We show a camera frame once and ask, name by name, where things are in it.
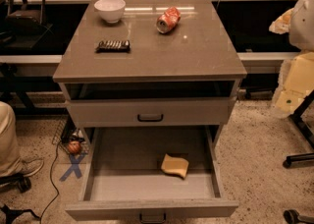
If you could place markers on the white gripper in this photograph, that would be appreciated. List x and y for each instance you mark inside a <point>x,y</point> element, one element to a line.
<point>302,28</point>

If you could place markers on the yellow sponge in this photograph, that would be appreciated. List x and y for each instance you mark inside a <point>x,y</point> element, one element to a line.
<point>174,166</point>

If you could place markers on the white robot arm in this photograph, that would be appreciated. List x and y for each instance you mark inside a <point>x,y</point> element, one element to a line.
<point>301,31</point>

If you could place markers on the closed grey upper drawer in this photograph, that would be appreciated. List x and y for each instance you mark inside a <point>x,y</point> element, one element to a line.
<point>150,112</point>

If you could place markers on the grey drawer cabinet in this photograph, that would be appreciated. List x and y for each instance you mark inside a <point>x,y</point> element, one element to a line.
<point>194,60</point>

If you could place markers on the open grey middle drawer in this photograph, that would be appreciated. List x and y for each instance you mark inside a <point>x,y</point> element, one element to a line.
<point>123,177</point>

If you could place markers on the black stand leg right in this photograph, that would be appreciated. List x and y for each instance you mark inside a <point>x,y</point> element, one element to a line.
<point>296,117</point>

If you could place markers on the crushed red soda can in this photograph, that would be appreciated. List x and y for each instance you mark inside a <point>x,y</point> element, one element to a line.
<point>168,20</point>

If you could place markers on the white ceramic bowl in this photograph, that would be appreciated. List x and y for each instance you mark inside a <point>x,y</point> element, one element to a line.
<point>111,11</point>

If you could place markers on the dark snack bar packet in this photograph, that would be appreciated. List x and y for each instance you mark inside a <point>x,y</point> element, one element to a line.
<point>113,46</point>

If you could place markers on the black caster right bottom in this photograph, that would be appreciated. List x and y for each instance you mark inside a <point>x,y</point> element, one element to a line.
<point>293,217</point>

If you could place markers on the orange ball on floor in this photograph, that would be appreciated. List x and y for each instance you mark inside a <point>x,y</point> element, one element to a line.
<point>74,147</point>

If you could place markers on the blue tape cross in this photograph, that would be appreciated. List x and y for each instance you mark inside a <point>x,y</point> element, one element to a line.
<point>75,160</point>

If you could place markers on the black chair left background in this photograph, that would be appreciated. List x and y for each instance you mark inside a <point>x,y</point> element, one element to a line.
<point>23,26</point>

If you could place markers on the grey sneaker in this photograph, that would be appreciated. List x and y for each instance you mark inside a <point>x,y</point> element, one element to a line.
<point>31,167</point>

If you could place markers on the person's beige trouser leg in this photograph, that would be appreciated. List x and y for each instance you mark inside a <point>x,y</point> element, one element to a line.
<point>10,159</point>

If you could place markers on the black office chair base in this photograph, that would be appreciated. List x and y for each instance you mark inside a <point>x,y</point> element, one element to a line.
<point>14,187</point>

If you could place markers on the wire basket on floor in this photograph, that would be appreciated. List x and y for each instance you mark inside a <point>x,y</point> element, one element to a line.
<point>67,132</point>

